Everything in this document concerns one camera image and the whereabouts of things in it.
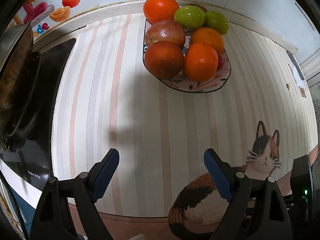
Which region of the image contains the fruit wall sticker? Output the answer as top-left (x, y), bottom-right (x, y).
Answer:
top-left (7, 0), bottom-right (82, 40)

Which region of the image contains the floral oval plate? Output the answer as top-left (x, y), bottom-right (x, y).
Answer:
top-left (142, 6), bottom-right (232, 94)

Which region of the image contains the steel wok pan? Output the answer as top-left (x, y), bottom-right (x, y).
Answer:
top-left (0, 22), bottom-right (34, 131)

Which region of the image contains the small orange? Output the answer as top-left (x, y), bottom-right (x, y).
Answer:
top-left (189, 27), bottom-right (225, 55)

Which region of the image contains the green apple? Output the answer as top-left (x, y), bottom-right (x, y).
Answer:
top-left (204, 11), bottom-right (230, 35)
top-left (174, 5), bottom-right (206, 29)

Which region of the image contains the black gas stove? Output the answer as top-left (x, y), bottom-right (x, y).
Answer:
top-left (1, 38), bottom-right (76, 190)

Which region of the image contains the striped cat table mat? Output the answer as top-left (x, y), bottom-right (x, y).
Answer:
top-left (50, 13), bottom-right (318, 240)

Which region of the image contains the orange with stem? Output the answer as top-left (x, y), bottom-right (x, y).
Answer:
top-left (143, 0), bottom-right (180, 24)

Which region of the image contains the red apple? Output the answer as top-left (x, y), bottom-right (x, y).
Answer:
top-left (145, 20), bottom-right (185, 48)

